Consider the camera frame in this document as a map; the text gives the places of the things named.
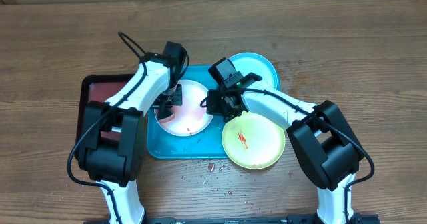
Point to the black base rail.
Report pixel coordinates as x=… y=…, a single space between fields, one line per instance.
x=290 y=219

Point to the light blue plate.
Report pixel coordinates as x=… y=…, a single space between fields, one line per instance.
x=247 y=62

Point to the teal plastic serving tray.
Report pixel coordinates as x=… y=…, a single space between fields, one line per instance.
x=206 y=144

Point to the black tray with red water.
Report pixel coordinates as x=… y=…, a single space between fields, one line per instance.
x=99 y=88

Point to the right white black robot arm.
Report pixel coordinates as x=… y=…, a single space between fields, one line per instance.
x=326 y=148

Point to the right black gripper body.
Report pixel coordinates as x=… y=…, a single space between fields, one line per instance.
x=225 y=108

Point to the yellow-green plate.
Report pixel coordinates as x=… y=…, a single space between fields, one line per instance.
x=252 y=141

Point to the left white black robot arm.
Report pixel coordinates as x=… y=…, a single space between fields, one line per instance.
x=109 y=152

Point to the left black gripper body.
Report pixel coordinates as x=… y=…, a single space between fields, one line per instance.
x=174 y=98

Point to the white plate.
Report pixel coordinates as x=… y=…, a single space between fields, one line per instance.
x=189 y=118

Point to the dark green sponge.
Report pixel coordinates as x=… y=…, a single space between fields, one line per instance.
x=165 y=114

